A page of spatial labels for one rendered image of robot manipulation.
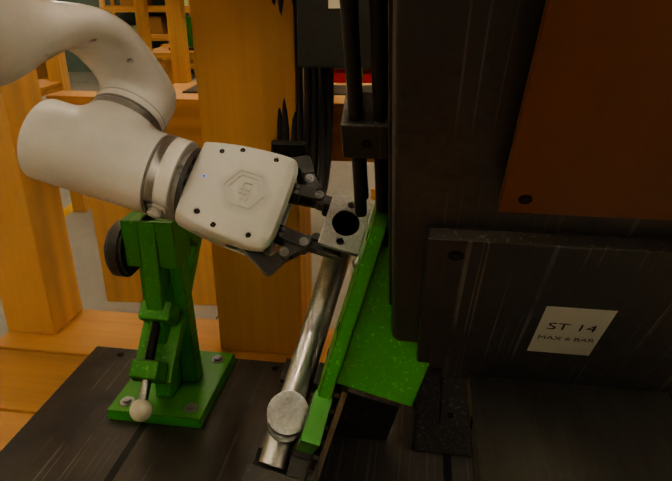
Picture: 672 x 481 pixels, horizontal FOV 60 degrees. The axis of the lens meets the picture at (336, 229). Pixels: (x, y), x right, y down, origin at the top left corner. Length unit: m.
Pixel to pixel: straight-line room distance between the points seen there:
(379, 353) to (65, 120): 0.37
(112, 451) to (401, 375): 0.43
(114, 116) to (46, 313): 0.56
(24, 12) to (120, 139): 0.14
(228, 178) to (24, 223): 0.54
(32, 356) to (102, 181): 0.54
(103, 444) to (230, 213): 0.40
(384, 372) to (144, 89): 0.37
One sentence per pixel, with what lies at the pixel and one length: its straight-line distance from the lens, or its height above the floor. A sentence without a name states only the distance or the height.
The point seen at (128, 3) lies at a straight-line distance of 10.63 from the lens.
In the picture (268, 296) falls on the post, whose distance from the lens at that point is 0.92.
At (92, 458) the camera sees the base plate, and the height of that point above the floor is 0.90.
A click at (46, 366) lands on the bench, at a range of 1.05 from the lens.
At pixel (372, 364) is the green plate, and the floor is 1.14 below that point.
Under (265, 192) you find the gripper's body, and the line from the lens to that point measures 0.56.
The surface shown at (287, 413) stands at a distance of 0.54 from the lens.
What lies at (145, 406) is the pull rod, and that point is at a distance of 0.79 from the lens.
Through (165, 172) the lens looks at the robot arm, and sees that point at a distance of 0.57.
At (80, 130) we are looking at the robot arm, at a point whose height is 1.31.
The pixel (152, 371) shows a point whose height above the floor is 0.99.
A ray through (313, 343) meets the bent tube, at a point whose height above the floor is 1.07.
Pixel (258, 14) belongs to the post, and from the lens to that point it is 0.80.
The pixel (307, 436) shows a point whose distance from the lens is 0.52.
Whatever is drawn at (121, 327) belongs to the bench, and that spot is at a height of 0.88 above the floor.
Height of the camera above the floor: 1.44
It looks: 23 degrees down
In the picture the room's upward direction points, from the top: straight up
